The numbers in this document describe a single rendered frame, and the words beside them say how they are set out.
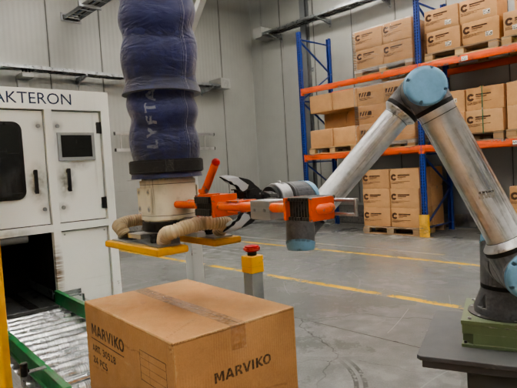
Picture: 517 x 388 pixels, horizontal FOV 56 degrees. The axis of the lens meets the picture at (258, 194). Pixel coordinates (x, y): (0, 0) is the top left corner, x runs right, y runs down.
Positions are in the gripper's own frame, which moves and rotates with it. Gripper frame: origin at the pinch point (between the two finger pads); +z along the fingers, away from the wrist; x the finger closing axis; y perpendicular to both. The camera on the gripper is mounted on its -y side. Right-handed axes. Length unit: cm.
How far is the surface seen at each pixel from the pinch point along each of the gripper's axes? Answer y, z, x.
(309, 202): -35.9, 4.3, 1.3
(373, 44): 436, -691, 227
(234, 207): -8.9, 3.0, -0.3
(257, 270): 46, -50, -33
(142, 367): 14.2, 19.5, -42.4
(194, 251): 270, -165, -63
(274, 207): -23.6, 3.0, 0.0
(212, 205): -1.1, 4.0, 0.2
